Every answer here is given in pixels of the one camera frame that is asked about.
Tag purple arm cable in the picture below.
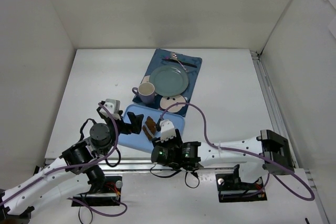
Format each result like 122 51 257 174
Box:
0 103 128 217
157 102 315 201

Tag light blue plastic tray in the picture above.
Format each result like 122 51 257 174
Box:
118 104 185 154

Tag dark blue bear placemat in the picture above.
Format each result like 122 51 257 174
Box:
141 49 202 117

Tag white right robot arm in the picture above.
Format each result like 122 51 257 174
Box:
151 130 294 183

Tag silver metal spoon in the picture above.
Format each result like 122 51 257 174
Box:
170 52 189 72

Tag black handled knife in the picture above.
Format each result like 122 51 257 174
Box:
161 58 197 68

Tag lavender ceramic mug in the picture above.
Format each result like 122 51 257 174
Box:
132 82 155 104

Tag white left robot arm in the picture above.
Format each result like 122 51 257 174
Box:
1 108 144 223

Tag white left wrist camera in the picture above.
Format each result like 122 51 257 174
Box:
97 99 122 120

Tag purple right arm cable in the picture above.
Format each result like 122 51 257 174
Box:
157 102 315 201

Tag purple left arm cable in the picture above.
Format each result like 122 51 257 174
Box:
0 103 128 217

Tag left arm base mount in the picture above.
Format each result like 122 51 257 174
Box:
73 175 123 207

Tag silver metal tongs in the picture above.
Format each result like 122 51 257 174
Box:
142 124 158 141

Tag aluminium table edge rail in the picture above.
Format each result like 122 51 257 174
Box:
43 157 297 173

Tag teal green ceramic plate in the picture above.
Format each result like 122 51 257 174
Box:
149 65 189 97

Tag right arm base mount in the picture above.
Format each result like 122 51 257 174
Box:
215 174 267 203

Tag aluminium right side rail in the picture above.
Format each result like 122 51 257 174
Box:
250 50 331 223

